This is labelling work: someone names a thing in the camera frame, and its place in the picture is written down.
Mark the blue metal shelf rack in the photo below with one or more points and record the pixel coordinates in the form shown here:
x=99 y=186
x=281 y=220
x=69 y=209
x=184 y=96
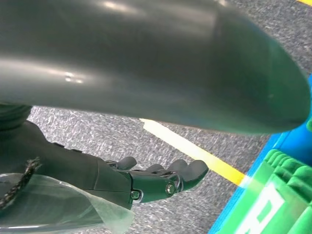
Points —
x=290 y=145

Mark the yellow floor tape strip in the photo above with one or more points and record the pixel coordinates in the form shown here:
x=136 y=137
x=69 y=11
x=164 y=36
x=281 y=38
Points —
x=195 y=151
x=304 y=2

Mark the clear plastic lens guard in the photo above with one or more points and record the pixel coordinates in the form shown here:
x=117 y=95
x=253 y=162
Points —
x=72 y=213

